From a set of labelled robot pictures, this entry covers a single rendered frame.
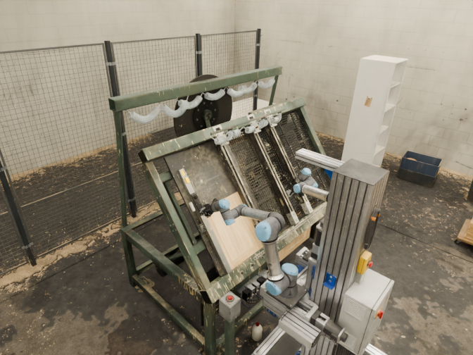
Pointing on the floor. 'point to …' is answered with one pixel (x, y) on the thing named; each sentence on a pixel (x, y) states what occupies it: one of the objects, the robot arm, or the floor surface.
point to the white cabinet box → (373, 108)
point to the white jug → (257, 332)
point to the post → (229, 337)
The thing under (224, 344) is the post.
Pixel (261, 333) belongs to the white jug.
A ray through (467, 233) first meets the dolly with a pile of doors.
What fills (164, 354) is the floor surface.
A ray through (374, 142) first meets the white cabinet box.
